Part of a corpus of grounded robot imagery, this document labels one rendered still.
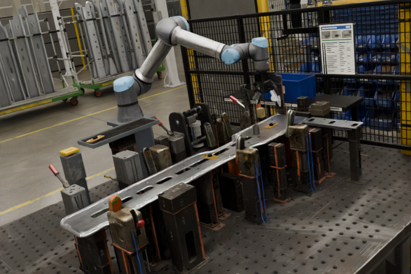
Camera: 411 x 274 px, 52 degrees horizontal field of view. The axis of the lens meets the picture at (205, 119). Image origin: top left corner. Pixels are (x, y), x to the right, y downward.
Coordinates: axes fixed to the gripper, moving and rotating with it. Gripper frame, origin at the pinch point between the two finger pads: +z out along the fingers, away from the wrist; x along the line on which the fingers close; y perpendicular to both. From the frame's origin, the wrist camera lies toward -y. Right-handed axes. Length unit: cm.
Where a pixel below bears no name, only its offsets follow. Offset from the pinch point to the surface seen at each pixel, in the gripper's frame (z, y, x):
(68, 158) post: -3, 98, -30
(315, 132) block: 13.3, -4.3, 23.4
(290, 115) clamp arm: 1.6, 7.5, 17.9
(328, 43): -22, -54, 5
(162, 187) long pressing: 11, 79, 5
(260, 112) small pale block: 6.8, -6.0, -11.1
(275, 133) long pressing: 11.0, 8.8, 9.0
